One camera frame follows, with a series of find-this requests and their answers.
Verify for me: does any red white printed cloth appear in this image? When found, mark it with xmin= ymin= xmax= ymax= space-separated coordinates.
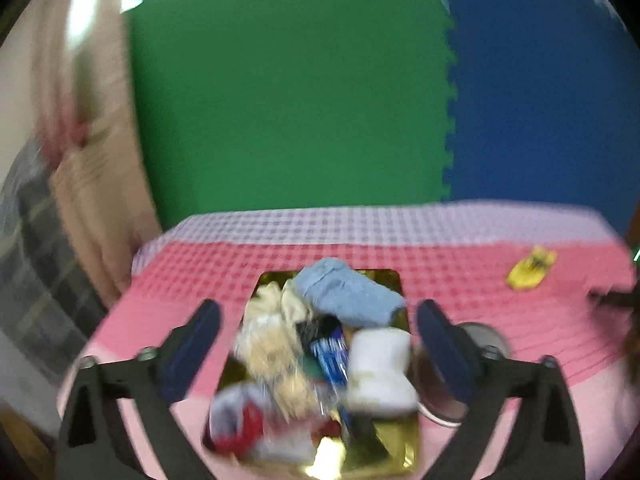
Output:
xmin=203 ymin=382 xmax=326 ymax=464

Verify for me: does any stainless steel bowl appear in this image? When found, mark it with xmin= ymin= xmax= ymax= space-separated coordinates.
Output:
xmin=414 ymin=322 xmax=511 ymax=428

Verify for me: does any white fluffy embroidered towel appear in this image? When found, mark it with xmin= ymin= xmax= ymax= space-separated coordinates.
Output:
xmin=344 ymin=327 xmax=419 ymax=418

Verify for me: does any gold red metal tin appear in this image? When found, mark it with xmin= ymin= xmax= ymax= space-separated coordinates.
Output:
xmin=202 ymin=268 xmax=422 ymax=480

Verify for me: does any pink purple checkered tablecloth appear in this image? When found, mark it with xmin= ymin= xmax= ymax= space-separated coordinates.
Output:
xmin=85 ymin=202 xmax=639 ymax=479

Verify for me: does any yellow toy car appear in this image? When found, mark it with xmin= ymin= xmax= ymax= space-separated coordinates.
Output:
xmin=506 ymin=246 xmax=558 ymax=290

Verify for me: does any bag of cotton swabs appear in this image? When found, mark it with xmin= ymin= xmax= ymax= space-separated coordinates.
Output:
xmin=233 ymin=315 xmax=322 ymax=420

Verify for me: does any grey plaid blanket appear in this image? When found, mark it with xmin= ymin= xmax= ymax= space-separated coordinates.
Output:
xmin=1 ymin=140 xmax=107 ymax=385

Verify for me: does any cream white sock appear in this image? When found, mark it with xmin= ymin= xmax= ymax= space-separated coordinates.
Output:
xmin=244 ymin=281 xmax=311 ymax=325

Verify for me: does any beige floral curtain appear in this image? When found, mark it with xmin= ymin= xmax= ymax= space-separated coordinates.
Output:
xmin=32 ymin=0 xmax=162 ymax=306

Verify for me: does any light blue cloth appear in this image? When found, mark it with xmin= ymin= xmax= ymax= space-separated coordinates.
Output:
xmin=292 ymin=258 xmax=406 ymax=328

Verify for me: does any blue snack packet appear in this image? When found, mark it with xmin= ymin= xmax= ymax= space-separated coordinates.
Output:
xmin=309 ymin=327 xmax=348 ymax=391

